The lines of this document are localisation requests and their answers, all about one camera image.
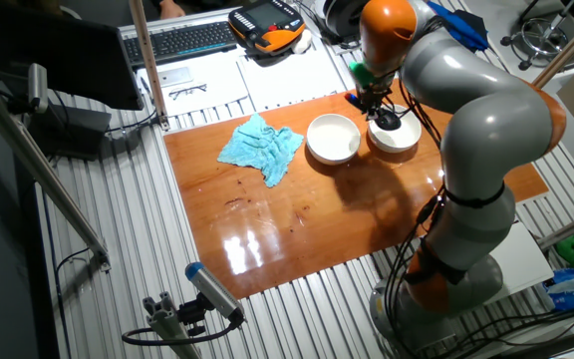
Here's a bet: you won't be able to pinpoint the white ceramic bowl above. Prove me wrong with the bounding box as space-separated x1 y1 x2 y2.
367 104 423 155
305 113 363 167

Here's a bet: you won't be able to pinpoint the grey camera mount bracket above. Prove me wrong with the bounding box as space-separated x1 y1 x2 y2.
142 291 208 359

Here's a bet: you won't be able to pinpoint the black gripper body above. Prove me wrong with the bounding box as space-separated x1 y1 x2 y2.
356 84 393 114

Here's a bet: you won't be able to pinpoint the black camera cable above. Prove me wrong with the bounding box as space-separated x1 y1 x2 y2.
121 311 245 347

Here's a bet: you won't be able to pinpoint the aluminium frame post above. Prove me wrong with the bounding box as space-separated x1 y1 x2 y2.
0 67 113 273
128 0 171 132
530 2 574 90
537 203 574 251

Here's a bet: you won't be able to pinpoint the printed paper sheet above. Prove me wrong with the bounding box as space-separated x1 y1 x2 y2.
136 58 251 119

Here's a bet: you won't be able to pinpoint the grey camera with blue end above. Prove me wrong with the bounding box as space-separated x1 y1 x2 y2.
184 261 246 323

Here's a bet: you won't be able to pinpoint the white computer mouse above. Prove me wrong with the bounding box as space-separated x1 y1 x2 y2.
291 28 314 55

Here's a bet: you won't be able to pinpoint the black filament spool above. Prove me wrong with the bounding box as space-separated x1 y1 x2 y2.
323 0 368 41

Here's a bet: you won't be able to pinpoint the chrome stool base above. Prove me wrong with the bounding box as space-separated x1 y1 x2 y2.
499 0 574 72

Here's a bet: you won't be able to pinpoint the silver smartphone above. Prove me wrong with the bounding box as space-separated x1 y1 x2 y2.
156 66 195 89

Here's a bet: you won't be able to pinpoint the orange black teach pendant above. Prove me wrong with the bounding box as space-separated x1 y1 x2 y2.
227 0 307 55

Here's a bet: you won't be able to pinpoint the black eyeglasses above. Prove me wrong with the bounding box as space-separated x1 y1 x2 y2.
168 83 208 102

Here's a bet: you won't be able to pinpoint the black ladle with red tip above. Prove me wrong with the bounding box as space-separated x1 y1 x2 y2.
344 92 403 132

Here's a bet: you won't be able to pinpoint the black computer monitor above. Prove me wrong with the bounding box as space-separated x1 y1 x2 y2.
0 0 145 112

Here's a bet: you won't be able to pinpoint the black keyboard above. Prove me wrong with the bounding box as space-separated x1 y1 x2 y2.
122 20 241 70

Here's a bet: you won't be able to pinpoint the blue tissue pack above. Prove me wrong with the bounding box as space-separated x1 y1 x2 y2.
541 267 574 313

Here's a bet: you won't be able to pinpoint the small grey mounted camera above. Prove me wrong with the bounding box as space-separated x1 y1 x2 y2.
27 63 50 115

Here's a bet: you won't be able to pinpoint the teal terry cloth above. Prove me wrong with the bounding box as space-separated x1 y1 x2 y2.
216 113 306 189

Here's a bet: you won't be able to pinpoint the person hand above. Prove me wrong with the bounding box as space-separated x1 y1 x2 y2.
158 0 187 20

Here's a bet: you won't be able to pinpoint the blue fabric bag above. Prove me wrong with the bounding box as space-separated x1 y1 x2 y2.
426 0 490 54

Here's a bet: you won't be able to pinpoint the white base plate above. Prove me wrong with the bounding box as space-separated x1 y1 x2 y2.
485 221 555 305

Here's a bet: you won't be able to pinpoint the brown wooden board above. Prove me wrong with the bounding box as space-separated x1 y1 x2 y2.
162 79 551 300

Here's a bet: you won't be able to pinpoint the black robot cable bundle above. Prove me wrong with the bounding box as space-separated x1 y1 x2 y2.
381 79 467 358

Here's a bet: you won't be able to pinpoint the black monitor base box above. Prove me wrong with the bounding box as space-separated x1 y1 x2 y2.
27 102 113 161

